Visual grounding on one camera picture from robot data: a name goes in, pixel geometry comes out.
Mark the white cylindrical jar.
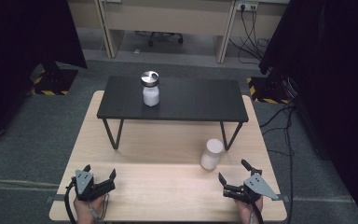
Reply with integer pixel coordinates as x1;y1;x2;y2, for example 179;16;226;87
200;138;224;171

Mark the black stand base striped tape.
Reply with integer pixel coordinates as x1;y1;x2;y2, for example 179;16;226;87
246;65;295;105
27;60;79;97

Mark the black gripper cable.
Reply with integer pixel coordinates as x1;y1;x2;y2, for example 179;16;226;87
63;176;78;224
251;200;265;224

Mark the black curtain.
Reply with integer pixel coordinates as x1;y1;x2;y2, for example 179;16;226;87
0;0;89;145
258;0;358;224

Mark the black low shelf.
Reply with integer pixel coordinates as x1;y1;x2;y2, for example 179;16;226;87
96;75;250;151

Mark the black floor cables bundle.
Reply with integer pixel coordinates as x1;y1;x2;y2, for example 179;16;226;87
228;6;272;65

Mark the glass shaker jar metal lid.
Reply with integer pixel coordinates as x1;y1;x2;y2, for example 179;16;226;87
140;70;161;107

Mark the black office chair base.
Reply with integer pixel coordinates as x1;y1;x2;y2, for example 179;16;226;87
134;30;185;48

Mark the white power socket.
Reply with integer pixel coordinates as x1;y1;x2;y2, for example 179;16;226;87
236;0;259;12

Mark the person's left hand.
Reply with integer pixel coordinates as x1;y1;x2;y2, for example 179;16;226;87
73;195;105;224

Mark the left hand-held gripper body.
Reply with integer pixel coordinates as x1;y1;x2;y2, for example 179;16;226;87
70;169;117;202

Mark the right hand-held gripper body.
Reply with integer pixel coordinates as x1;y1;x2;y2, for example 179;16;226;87
222;167;280;205

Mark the beige wooden desk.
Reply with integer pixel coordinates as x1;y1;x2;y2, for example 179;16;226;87
67;0;291;64

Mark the person's right hand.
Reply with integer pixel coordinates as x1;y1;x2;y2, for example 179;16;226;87
234;196;264;224

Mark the thin grey cord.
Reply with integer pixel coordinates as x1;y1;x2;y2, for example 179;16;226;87
88;192;110;222

